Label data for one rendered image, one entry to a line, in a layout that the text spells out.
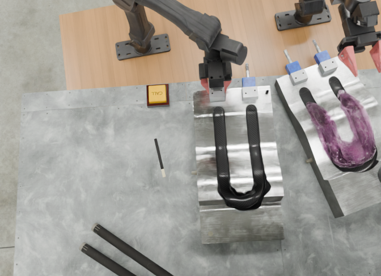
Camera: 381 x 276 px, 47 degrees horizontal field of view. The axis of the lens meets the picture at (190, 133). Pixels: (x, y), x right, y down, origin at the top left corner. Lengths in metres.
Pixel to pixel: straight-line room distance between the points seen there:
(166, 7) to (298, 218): 0.79
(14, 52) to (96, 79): 1.18
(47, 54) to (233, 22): 1.33
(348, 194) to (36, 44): 1.96
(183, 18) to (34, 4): 1.74
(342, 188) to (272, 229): 0.25
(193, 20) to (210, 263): 0.76
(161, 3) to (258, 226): 0.73
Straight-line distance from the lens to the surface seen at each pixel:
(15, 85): 2.69
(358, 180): 1.45
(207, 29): 1.24
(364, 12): 1.18
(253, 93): 1.45
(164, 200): 1.50
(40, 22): 2.80
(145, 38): 1.51
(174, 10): 1.23
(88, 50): 1.71
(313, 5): 1.58
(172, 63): 1.63
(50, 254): 1.57
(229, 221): 1.42
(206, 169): 1.39
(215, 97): 1.43
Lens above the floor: 2.28
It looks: 75 degrees down
